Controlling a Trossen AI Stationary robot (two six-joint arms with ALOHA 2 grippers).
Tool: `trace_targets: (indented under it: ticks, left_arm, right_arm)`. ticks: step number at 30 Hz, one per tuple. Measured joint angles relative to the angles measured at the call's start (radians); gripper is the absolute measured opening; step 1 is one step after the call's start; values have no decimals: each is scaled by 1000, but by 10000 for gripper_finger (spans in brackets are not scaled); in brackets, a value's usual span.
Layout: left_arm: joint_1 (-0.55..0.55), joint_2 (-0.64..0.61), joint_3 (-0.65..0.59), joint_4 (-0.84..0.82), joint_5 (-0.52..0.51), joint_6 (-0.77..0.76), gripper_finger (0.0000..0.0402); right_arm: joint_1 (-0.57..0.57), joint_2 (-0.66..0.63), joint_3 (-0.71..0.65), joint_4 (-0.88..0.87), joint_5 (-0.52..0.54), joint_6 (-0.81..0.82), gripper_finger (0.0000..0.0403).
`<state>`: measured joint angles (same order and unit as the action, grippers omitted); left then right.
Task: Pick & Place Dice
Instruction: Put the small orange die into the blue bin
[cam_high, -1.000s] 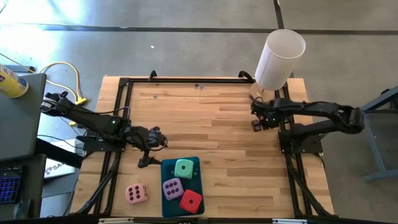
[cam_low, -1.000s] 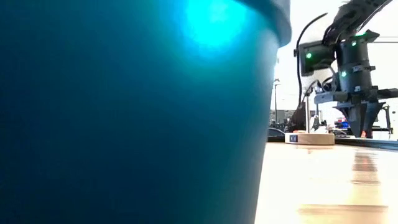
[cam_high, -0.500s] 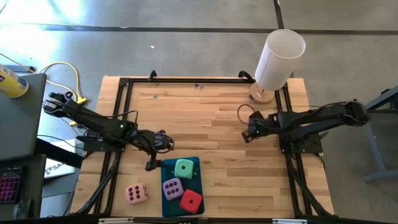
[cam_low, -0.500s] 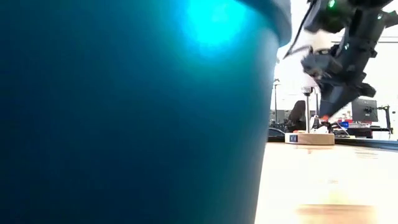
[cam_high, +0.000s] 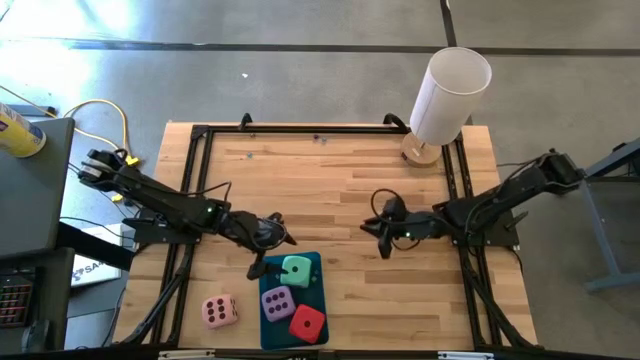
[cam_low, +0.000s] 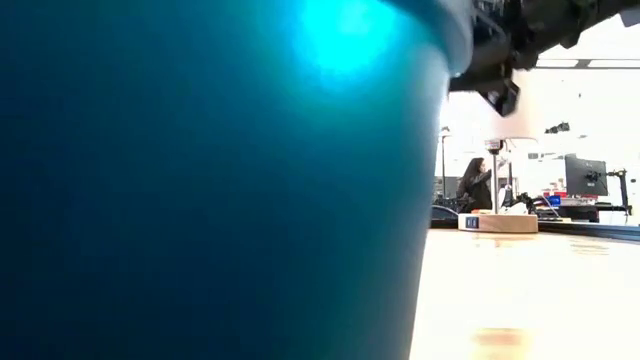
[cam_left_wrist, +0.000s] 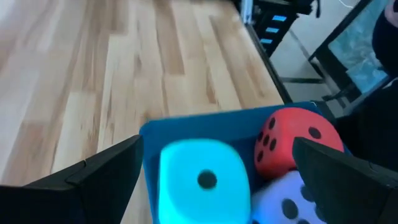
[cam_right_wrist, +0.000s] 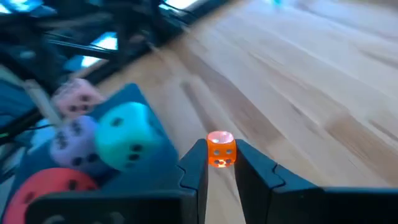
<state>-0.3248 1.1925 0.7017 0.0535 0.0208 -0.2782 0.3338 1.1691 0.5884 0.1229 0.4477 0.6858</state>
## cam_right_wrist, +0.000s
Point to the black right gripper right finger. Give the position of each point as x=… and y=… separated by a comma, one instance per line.
x=261, y=186

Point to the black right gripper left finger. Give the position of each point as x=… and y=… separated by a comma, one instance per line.
x=192, y=174

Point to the small orange die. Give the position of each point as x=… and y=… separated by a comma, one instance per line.
x=221, y=151

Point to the large turquoise foam die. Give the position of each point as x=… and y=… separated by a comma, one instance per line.
x=124, y=140

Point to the blue plastic bin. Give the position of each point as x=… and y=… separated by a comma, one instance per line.
x=130, y=93

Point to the large purple foam die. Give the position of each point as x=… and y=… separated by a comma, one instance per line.
x=71, y=140

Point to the large pink foam die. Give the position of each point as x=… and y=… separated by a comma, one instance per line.
x=77, y=96

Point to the large red foam die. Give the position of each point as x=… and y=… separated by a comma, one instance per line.
x=46, y=186

